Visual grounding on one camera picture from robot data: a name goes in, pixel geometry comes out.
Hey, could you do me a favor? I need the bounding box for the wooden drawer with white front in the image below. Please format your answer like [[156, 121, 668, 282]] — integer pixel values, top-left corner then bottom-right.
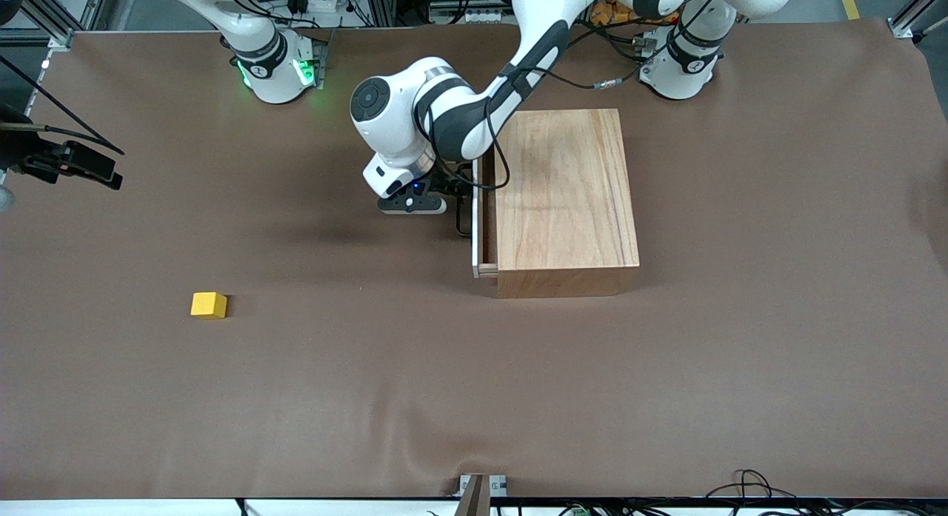
[[472, 157, 500, 279]]

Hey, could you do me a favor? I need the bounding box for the metal bracket with wooden post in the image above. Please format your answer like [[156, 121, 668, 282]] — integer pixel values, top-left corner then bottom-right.
[[454, 473, 509, 516]]

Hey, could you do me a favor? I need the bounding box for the light wooden cabinet box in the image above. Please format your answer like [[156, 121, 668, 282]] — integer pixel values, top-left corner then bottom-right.
[[494, 109, 641, 300]]

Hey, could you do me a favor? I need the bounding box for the aluminium frame profile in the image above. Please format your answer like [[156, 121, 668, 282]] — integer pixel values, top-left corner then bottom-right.
[[0, 0, 141, 50], [887, 0, 948, 43]]

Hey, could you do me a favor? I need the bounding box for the aluminium rack with equipment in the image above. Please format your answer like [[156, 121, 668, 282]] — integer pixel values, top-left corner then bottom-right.
[[355, 0, 519, 27]]

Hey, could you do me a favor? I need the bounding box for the yellow wooden cube block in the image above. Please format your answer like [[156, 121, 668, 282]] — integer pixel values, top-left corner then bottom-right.
[[190, 292, 229, 321]]

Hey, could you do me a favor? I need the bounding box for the black cable bundle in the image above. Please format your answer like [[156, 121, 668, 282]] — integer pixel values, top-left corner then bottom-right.
[[704, 468, 948, 516]]

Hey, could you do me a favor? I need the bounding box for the pile of orange objects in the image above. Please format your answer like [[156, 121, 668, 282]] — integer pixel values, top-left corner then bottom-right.
[[589, 0, 647, 28]]

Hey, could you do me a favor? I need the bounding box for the brown table mat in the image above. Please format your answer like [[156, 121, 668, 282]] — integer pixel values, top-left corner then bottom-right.
[[0, 16, 948, 500]]

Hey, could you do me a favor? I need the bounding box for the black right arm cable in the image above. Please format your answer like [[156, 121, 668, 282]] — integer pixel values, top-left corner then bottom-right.
[[0, 53, 125, 156]]

